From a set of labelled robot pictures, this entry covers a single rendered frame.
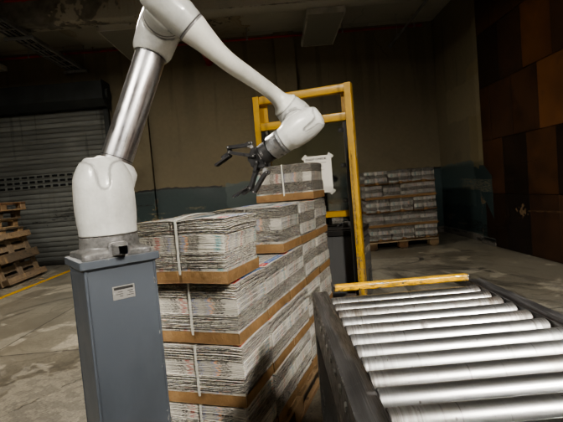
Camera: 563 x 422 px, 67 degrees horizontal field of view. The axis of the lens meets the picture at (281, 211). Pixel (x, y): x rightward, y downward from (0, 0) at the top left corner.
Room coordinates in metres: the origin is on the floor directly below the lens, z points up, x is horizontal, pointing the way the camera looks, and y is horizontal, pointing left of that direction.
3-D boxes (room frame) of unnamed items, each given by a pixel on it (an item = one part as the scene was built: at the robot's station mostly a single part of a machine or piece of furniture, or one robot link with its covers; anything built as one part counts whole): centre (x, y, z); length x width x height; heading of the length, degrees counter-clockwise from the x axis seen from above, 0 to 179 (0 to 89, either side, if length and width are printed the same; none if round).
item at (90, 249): (1.18, 0.48, 1.03); 0.22 x 0.18 x 0.06; 37
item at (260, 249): (2.21, 0.13, 0.86); 0.38 x 0.29 x 0.04; 70
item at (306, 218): (2.48, 0.03, 0.95); 0.38 x 0.29 x 0.23; 70
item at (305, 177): (2.76, -0.07, 0.65); 0.39 x 0.30 x 1.29; 71
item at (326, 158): (3.19, -0.22, 1.28); 0.57 x 0.01 x 0.65; 71
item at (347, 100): (3.06, -0.53, 0.97); 0.09 x 0.09 x 1.75; 71
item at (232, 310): (2.07, 0.17, 0.42); 1.17 x 0.39 x 0.83; 161
